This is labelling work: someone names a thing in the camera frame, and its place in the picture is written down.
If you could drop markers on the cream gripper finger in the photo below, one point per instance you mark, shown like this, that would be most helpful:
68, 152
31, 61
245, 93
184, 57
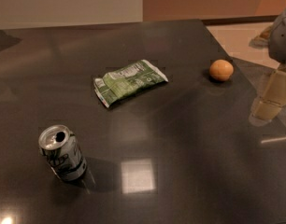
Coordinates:
272, 97

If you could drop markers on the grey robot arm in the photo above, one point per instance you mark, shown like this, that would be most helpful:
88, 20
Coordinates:
277, 39

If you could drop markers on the orange fruit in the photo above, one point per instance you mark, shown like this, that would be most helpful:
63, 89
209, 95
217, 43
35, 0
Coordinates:
221, 70

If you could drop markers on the green 7up soda can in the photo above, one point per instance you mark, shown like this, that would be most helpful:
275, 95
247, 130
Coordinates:
59, 145

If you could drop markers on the green snack bag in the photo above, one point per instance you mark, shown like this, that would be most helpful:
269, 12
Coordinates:
127, 81

